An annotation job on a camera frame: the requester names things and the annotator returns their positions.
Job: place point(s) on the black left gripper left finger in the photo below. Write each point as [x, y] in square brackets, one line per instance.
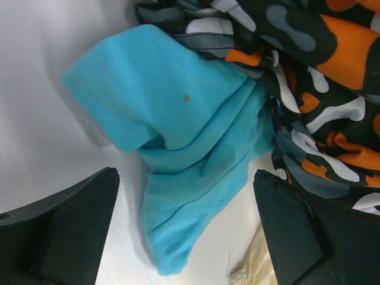
[60, 239]

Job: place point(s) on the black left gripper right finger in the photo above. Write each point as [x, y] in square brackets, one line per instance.
[312, 240]

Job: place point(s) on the cream cloth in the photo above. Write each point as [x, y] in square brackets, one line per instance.
[256, 267]

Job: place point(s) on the turquoise cloth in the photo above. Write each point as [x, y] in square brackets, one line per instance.
[196, 124]

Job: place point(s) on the orange black camouflage cloth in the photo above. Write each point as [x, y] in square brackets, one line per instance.
[320, 63]

